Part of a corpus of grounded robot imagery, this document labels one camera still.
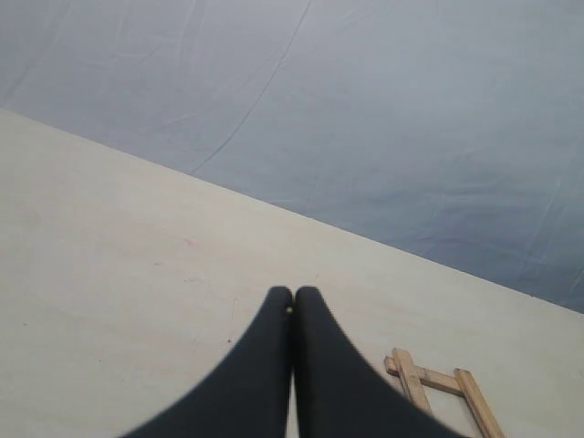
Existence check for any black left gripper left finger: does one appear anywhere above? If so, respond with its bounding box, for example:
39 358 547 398
126 287 293 437

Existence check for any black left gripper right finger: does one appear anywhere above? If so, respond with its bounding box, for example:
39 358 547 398
292 287 459 438

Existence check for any horizontal wooden stick with magnet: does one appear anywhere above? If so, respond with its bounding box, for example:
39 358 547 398
384 356 464 397

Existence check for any grey fabric backdrop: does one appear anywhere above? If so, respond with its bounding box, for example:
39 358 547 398
1 1 583 311

